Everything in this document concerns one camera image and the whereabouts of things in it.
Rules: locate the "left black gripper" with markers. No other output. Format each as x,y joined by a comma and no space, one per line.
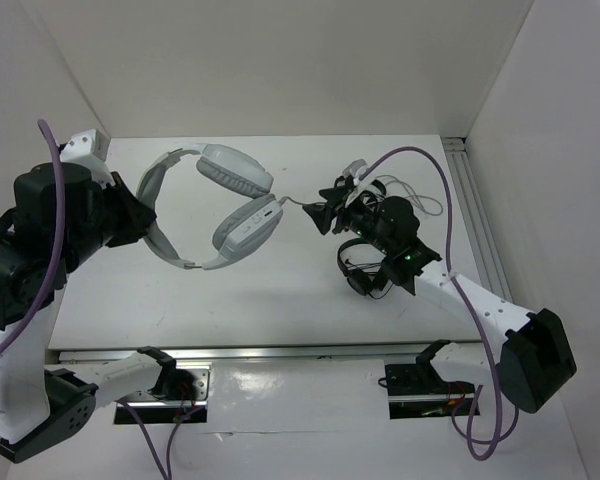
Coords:
137,215

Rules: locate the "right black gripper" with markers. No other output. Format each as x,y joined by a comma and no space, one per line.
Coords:
323,215

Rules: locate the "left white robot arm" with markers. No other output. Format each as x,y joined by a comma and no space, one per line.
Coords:
61,218

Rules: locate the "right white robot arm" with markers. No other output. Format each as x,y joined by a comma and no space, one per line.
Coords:
533,355

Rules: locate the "black on-ear headphones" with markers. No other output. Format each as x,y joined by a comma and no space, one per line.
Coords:
373,185
367,279

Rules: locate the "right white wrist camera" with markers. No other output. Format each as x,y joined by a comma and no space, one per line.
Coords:
355,172

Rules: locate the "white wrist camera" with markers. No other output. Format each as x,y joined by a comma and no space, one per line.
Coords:
355,172
88,149

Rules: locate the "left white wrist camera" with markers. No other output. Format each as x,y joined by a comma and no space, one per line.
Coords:
88,149

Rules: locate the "aluminium side rail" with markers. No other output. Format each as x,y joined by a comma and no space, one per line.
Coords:
490,271

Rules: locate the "aluminium mounting rail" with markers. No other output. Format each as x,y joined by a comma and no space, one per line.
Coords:
407,383

